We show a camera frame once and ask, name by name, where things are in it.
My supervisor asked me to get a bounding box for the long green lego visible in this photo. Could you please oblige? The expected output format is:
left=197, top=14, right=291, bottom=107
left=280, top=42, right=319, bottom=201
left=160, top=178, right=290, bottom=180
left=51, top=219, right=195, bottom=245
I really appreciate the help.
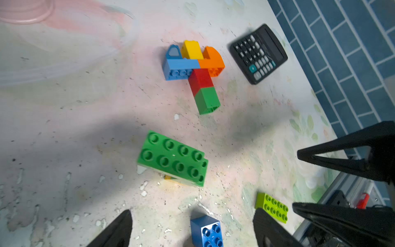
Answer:
left=137, top=130, right=209, bottom=187

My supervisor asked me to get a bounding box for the black calculator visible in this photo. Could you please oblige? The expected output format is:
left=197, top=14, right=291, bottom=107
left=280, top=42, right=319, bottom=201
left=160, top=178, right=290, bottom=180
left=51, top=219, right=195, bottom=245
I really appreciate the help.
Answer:
left=228, top=24, right=288, bottom=85

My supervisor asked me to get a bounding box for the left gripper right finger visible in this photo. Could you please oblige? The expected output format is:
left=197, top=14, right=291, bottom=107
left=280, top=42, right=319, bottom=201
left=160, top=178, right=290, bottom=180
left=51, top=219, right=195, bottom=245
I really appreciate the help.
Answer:
left=253, top=208, right=302, bottom=247

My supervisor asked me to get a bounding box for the long light blue lego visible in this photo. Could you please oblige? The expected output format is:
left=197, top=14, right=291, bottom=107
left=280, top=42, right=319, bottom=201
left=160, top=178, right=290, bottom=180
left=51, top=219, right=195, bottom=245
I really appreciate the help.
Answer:
left=163, top=59, right=201, bottom=81

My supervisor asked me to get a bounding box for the pink pen cup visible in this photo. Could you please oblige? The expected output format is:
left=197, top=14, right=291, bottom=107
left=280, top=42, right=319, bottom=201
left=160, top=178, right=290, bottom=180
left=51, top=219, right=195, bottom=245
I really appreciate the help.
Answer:
left=1, top=0, right=55, bottom=24

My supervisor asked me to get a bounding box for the small orange lego brick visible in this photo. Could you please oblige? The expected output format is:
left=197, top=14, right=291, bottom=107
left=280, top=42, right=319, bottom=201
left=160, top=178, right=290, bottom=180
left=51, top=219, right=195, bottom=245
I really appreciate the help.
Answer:
left=203, top=46, right=223, bottom=77

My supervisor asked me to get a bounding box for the red marker pen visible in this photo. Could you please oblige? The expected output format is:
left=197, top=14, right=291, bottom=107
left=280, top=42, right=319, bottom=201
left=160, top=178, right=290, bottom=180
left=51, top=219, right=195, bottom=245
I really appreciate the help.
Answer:
left=356, top=180, right=374, bottom=210

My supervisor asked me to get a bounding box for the long orange lego brick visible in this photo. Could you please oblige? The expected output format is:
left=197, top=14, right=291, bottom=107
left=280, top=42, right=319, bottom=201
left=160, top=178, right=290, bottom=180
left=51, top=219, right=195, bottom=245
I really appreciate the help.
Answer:
left=198, top=59, right=225, bottom=70

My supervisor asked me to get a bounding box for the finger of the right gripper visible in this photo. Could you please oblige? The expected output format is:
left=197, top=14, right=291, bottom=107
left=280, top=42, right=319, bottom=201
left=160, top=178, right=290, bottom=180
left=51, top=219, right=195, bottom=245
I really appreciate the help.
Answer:
left=292, top=203, right=395, bottom=247
left=297, top=121, right=395, bottom=184

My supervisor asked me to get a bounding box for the long lime lego brick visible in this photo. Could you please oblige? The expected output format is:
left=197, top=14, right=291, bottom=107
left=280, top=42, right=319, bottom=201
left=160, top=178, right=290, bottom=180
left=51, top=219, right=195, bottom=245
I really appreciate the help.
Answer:
left=255, top=192, right=289, bottom=223

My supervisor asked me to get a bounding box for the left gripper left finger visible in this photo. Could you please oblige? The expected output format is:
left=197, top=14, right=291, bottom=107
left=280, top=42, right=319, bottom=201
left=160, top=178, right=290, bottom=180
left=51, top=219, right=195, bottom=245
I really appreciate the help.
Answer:
left=87, top=210, right=133, bottom=247

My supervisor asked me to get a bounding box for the small blue lego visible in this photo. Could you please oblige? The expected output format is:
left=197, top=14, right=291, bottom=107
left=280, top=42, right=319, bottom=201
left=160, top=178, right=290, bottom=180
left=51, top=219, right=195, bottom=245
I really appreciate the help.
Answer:
left=190, top=215, right=224, bottom=247
left=166, top=44, right=183, bottom=60

